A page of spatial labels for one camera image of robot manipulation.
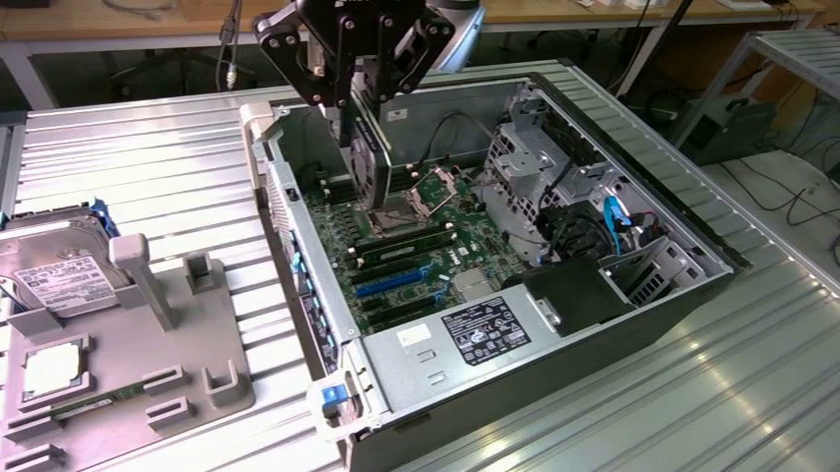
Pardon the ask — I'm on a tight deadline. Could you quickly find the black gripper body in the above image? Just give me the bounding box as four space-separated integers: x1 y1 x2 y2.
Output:
287 0 431 22

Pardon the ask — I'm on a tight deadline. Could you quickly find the black graphics card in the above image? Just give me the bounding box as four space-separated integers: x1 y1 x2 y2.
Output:
320 56 397 210

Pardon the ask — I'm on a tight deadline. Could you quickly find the black office chair base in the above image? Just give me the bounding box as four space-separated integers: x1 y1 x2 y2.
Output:
104 46 264 99

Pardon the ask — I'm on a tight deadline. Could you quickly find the wooden desk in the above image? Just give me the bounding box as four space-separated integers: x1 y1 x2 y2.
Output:
0 0 821 112

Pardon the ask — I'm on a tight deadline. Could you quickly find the silver disk bay cage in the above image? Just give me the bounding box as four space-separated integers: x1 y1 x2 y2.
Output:
478 120 618 269

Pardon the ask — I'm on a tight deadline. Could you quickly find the metal socket cover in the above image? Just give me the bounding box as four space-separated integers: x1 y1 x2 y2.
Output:
393 165 465 217

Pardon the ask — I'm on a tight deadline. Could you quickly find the CPU socket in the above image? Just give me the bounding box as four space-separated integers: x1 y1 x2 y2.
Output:
366 201 438 240

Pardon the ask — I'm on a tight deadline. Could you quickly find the green motherboard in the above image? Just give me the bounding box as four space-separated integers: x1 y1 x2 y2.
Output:
298 161 533 335

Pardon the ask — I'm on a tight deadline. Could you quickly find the blue disk caddy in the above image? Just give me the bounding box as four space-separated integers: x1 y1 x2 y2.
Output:
88 195 124 240

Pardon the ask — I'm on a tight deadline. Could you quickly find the black expansion slot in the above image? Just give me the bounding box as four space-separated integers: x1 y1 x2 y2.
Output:
366 304 439 329
348 260 431 286
363 293 435 316

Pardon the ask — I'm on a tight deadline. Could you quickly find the black floor unit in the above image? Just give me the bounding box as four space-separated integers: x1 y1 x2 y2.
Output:
681 95 780 166

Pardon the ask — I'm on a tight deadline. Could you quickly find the blue expansion slot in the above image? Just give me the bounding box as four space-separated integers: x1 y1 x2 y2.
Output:
355 274 431 299

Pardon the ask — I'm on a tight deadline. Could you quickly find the silver chipset heatsink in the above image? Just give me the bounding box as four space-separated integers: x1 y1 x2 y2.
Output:
454 271 497 302

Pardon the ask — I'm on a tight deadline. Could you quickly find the black plastic shroud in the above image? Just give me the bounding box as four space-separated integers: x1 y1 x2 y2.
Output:
501 258 637 338

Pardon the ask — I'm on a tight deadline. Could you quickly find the metal slat table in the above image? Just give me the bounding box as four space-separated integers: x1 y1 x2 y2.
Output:
721 29 840 148

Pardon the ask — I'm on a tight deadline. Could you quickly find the silver vented disk bay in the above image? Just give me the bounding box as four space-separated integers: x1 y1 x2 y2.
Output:
599 235 733 309

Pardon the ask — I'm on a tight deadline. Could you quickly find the silver hard disk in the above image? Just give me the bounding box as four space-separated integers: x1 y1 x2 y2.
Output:
0 215 132 319

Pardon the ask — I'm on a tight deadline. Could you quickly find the white side table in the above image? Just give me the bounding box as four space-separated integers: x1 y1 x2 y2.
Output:
698 149 840 232

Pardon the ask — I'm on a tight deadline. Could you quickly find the silver power supply unit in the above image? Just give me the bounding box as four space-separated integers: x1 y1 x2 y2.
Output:
359 282 566 414

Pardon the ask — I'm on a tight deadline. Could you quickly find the grey parts rack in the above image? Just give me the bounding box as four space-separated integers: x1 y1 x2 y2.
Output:
0 233 258 472

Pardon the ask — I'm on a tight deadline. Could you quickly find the black and silver PC case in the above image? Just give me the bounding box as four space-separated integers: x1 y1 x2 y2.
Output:
236 71 753 472

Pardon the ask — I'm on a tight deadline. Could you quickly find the silver CPU chip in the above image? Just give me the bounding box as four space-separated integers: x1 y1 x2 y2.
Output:
23 343 91 394

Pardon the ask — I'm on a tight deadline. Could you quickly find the green RAM stick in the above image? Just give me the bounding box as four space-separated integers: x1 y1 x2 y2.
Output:
51 383 145 422

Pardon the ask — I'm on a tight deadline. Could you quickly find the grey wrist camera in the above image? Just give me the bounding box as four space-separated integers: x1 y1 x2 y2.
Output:
302 27 328 81

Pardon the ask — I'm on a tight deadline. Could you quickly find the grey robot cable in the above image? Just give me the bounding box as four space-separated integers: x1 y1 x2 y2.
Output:
219 0 242 92

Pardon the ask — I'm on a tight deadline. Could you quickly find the black wire loop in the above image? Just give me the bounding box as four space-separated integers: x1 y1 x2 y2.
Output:
419 111 499 166

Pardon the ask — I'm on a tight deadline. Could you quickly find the black wire bundle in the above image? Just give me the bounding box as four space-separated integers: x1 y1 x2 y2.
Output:
534 199 609 265

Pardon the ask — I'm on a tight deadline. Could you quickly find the blue wire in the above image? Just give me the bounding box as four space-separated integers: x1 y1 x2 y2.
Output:
599 194 632 260

